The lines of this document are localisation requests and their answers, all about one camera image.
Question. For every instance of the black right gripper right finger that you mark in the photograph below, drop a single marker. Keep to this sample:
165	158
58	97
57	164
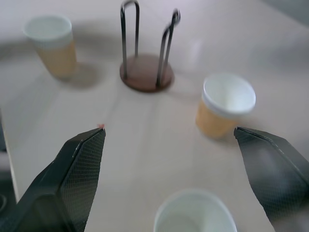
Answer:
277	174

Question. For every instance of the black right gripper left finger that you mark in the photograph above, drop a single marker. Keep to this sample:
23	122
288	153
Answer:
72	178

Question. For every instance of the brown and white paper cup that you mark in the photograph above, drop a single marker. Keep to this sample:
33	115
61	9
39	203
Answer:
193	212
56	48
220	108

